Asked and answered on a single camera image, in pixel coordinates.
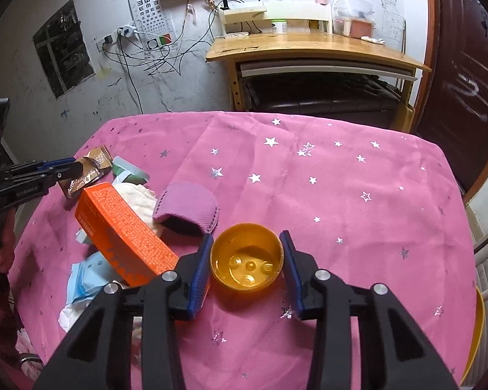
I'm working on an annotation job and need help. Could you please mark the brown snack wrapper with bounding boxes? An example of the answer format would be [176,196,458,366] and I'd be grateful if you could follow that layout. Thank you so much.
[59,145,113,200]

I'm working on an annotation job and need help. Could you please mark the white tissue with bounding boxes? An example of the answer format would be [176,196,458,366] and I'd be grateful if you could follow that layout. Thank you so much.
[58,300,89,333]

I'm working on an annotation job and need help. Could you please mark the green white snack bag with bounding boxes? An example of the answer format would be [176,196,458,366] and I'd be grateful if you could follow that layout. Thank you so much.
[112,156,150,185]

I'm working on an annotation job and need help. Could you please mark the light blue tissue packet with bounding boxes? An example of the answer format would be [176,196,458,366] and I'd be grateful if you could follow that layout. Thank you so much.
[66,252,123,305]

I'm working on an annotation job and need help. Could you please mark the orange cardboard box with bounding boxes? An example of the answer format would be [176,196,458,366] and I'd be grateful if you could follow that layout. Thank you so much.
[75,182,179,287]

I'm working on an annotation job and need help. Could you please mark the purple knitted pouch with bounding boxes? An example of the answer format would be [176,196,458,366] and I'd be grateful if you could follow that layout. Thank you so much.
[152,181,220,236]

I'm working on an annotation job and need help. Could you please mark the yellow plastic cup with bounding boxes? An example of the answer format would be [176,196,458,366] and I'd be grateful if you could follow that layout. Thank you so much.
[210,223,285,293]

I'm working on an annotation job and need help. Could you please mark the left hand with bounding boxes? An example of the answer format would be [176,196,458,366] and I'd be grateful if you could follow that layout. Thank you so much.
[0,208,16,274]

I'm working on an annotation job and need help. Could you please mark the pink star tablecloth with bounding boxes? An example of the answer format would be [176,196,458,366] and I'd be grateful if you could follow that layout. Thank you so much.
[7,110,478,390]

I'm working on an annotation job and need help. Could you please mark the white power strip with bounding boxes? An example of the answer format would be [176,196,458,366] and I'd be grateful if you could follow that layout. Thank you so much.
[117,25,137,39]

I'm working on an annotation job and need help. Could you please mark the eye chart poster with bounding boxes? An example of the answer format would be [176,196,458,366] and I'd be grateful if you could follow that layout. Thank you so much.
[128,0,174,51]

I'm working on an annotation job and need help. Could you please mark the dark brown door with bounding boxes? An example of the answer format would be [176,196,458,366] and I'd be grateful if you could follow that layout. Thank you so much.
[417,0,488,195]

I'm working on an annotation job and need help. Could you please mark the white green-lid jar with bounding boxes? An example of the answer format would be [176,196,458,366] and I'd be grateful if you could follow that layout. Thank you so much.
[271,19,288,34]

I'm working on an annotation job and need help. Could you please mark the wooden desk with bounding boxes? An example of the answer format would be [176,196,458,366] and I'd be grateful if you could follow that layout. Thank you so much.
[206,8,431,133]

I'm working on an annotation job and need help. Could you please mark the dark wall opening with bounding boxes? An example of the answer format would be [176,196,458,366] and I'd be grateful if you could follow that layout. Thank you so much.
[33,0,94,99]

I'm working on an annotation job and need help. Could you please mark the tangled wall cables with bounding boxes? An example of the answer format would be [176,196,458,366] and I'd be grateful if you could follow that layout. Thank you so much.
[101,0,245,115]

